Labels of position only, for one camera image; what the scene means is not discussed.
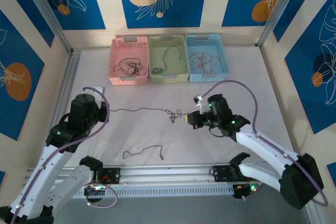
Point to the green plastic basket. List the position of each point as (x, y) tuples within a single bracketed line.
[(173, 61)]

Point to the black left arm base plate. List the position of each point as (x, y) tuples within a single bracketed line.
[(113, 175)]

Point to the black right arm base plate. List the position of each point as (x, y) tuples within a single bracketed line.
[(219, 172)]

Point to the blue plastic basket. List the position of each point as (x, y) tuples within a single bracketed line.
[(206, 48)]

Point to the aluminium side rail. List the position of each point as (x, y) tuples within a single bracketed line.
[(69, 77)]

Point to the pink plastic basket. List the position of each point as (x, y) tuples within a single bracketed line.
[(128, 51)]

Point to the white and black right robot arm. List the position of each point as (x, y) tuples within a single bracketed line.
[(262, 148)]

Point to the clear plastic rod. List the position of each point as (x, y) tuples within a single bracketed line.
[(278, 9)]

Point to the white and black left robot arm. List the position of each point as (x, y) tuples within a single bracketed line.
[(50, 163)]

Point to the aluminium frame post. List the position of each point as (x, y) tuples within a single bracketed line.
[(50, 16)]

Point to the white table mat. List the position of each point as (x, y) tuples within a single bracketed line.
[(183, 142)]

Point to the aluminium mounting rail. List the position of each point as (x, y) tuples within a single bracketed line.
[(170, 174)]

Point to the black controller box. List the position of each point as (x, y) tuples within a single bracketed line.
[(95, 191), (245, 191)]

